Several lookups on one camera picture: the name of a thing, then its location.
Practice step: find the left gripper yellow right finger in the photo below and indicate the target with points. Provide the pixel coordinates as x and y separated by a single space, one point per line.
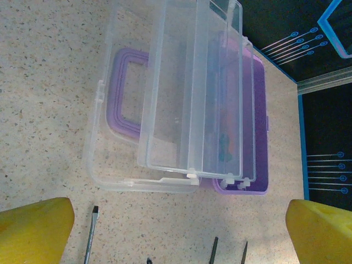
321 236

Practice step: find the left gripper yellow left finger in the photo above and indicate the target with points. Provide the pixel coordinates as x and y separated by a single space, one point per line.
33 236

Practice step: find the black screwdriver with orange ends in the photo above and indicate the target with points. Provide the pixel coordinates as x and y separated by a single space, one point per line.
90 242

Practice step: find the orange screwdriver with black grip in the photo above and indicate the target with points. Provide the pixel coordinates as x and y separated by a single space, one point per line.
231 143

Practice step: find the clear purple plastic toolbox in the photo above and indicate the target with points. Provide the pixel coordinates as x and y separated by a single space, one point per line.
178 110

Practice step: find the aluminium frame post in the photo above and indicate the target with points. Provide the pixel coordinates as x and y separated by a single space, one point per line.
324 80

